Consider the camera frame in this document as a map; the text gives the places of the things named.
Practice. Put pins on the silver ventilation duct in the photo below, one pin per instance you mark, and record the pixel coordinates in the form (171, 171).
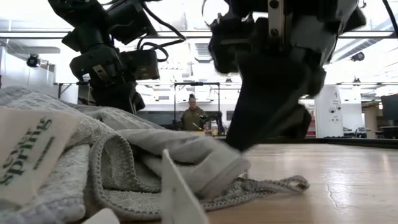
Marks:
(203, 51)

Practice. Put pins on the black aluminium table frame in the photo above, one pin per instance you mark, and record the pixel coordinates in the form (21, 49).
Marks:
(196, 34)

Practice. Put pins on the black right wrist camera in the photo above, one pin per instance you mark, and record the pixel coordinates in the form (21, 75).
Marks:
(227, 46)

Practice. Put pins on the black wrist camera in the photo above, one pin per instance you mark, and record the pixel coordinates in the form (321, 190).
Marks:
(227, 46)
(140, 65)

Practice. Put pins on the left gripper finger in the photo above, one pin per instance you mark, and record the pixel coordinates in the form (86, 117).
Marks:
(115, 95)
(140, 104)

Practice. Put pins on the red shelf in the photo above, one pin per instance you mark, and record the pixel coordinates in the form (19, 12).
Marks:
(311, 129)

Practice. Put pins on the black background station frame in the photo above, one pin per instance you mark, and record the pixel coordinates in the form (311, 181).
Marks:
(196, 83)

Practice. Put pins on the black round spotlight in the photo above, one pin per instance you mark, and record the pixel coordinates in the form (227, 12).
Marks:
(32, 60)
(358, 56)

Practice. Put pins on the light blue waffle towel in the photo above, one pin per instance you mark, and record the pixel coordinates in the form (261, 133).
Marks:
(186, 149)

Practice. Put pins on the white blank towel label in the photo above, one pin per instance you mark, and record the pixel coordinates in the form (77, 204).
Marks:
(177, 193)

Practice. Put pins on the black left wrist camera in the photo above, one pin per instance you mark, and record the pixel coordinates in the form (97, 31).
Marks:
(140, 65)

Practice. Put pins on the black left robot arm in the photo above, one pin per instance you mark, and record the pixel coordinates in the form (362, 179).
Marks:
(87, 15)

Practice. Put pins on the person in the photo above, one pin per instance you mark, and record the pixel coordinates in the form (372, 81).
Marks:
(192, 118)

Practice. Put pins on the white column with devices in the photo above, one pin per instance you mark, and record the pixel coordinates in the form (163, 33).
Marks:
(328, 105)

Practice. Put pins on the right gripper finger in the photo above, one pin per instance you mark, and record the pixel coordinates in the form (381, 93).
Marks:
(297, 123)
(264, 102)

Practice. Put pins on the black monitor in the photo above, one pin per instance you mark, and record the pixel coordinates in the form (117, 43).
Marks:
(390, 107)

